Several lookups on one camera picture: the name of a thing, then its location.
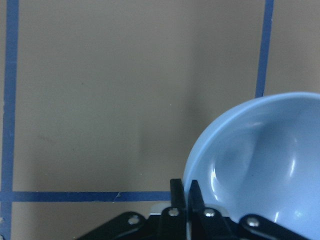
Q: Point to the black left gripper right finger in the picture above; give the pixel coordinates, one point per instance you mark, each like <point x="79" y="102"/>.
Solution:
<point x="196" y="202"/>

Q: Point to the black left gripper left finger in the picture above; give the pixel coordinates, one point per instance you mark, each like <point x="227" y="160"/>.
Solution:
<point x="177" y="194"/>

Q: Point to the blue bowl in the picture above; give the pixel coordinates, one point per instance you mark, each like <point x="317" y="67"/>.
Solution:
<point x="263" y="157"/>

